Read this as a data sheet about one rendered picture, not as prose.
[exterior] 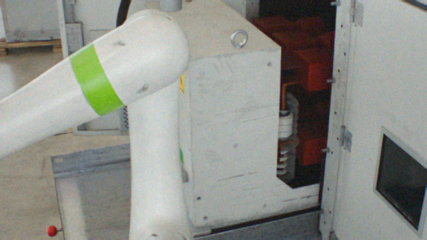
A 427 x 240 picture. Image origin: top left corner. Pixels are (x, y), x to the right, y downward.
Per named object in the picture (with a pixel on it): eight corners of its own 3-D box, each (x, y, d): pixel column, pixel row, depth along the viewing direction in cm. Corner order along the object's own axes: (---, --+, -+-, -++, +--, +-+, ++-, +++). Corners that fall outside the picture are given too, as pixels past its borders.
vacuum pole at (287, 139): (269, 188, 160) (273, 103, 148) (256, 170, 168) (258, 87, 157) (302, 181, 162) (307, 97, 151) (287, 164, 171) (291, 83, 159)
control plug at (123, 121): (120, 133, 182) (115, 81, 174) (117, 126, 186) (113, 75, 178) (145, 129, 184) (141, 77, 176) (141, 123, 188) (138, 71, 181)
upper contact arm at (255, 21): (263, 53, 176) (263, 27, 172) (251, 42, 184) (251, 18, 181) (327, 45, 181) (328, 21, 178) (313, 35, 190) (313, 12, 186)
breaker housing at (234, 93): (195, 233, 152) (189, 57, 130) (153, 145, 195) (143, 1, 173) (365, 195, 165) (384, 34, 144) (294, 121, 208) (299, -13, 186)
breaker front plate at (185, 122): (191, 232, 152) (183, 59, 131) (150, 146, 194) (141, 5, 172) (195, 231, 153) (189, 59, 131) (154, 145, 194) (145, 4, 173)
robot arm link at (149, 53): (198, 61, 103) (167, -1, 100) (206, 74, 91) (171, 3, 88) (105, 109, 103) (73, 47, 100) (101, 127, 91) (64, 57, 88)
